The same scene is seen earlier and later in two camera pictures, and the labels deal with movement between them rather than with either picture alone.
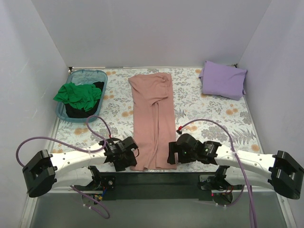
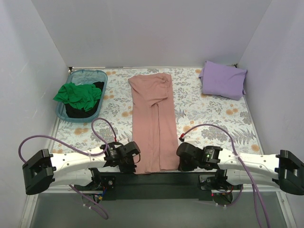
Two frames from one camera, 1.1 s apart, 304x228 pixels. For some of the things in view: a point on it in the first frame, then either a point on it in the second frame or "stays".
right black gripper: (172, 152) → (184, 165)
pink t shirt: (154, 118) stays
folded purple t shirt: (223, 80) stays
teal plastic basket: (85, 77) stays
